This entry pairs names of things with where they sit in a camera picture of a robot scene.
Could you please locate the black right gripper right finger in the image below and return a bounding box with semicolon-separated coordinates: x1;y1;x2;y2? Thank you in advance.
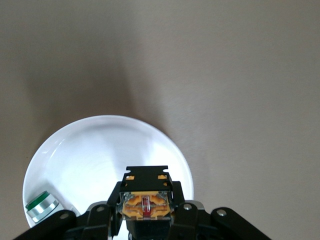
169;181;272;240

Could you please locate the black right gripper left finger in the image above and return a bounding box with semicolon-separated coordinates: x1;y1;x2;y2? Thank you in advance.
14;181;125;240

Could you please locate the black orange switch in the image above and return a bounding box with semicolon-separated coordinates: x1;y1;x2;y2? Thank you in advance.
117;165;176;240

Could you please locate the pink round plate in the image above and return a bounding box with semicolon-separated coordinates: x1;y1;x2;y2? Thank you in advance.
21;114;195;230

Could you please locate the brown table mat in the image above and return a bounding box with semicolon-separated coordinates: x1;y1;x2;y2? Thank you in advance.
0;0;320;240

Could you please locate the green push button switch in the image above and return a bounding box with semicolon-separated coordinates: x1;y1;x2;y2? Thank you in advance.
24;190;61;224

